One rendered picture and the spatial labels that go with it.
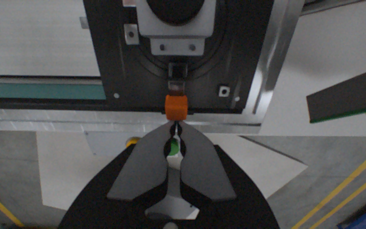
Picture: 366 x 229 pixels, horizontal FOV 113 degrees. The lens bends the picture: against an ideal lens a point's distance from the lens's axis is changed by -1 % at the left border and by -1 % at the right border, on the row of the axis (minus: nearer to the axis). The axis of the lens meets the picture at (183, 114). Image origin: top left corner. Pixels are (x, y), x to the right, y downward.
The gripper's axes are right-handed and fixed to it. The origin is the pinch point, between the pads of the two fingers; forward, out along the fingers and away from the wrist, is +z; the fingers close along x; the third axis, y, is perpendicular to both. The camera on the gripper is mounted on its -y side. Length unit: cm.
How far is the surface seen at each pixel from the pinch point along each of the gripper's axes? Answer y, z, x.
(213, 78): -2.5, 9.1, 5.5
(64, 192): 48, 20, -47
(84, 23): -9.2, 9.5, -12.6
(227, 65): -4.5, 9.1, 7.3
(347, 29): -11.9, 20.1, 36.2
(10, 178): 167, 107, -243
